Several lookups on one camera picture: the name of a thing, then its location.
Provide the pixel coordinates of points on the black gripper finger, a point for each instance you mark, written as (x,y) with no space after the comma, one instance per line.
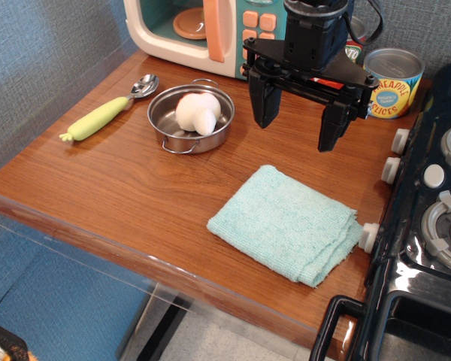
(336,118)
(265,97)

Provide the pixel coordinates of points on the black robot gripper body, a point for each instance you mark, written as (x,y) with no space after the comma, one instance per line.
(310,61)

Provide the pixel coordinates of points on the white plush mushroom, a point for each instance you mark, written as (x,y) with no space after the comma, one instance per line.
(198,112)

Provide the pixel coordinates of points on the light blue folded cloth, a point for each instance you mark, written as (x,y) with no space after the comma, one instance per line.
(285,225)

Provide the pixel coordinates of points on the tomato can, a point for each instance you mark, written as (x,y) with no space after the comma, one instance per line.
(353,49)

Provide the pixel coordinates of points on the white stove knob far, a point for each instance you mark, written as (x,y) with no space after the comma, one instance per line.
(400,140)

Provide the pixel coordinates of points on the white stove knob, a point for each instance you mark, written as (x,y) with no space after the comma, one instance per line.
(368,236)
(390,170)
(400,140)

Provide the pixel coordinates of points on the white stove knob middle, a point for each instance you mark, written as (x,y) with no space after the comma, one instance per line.
(390,170)

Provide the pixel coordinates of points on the pineapple slices can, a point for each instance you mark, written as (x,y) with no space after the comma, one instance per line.
(399,73)

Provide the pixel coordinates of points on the toy microwave oven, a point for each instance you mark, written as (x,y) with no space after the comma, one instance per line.
(227,25)

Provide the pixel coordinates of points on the orange microwave plate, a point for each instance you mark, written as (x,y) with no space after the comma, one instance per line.
(190,24)

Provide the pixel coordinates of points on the small steel pan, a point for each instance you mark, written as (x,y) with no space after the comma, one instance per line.
(161,114)

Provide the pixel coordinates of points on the white stove knob near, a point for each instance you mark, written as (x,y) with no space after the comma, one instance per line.
(368,236)

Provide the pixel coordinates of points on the black toy stove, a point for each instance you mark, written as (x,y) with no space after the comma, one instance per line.
(406,313)

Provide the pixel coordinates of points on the black orange object corner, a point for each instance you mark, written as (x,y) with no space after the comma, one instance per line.
(13,348)

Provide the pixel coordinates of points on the spoon with green handle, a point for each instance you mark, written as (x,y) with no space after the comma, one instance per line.
(101,116)

